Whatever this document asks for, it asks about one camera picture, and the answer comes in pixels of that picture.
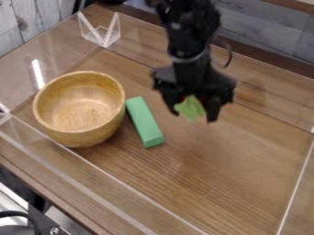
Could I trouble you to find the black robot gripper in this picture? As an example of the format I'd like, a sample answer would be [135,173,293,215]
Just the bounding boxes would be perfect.
[151,66,237,122]

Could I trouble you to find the red plush fruit green leaves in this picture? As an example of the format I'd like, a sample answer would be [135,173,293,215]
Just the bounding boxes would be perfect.
[174,95,206,121]

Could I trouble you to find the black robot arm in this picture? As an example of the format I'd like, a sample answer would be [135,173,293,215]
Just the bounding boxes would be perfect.
[146,0,237,122]

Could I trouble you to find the green rectangular block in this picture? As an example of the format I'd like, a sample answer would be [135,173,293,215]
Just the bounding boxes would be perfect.
[126,96,165,148]

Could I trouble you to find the wooden bowl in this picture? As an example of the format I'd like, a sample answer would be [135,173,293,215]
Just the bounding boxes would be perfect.
[32,71,126,148]

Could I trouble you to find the clear acrylic tray enclosure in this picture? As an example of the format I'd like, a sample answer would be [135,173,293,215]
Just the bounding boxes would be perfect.
[0,16,314,235]

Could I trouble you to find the black metal table bracket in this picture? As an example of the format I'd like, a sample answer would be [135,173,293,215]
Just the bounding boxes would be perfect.
[28,204,73,235]

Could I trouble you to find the black cable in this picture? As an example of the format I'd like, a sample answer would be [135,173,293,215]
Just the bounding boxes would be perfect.
[0,210,40,235]

